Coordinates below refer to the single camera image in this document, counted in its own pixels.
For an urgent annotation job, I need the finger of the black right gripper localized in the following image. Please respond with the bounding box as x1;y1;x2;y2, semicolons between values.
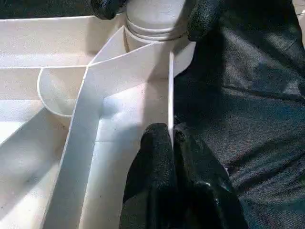
91;0;129;20
187;0;221;41

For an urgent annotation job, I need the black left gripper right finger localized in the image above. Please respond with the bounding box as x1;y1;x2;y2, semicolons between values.
173;131;248;229

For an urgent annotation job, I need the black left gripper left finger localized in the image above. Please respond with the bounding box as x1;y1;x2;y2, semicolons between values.
120;123;178;229

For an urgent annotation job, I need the white plastic table leg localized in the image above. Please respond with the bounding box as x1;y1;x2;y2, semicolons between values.
125;0;191;42

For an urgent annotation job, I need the white plastic table top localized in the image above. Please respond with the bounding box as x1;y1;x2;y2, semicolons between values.
0;15;197;229

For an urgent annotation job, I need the black plastic mat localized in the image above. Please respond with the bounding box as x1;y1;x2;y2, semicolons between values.
0;0;305;229

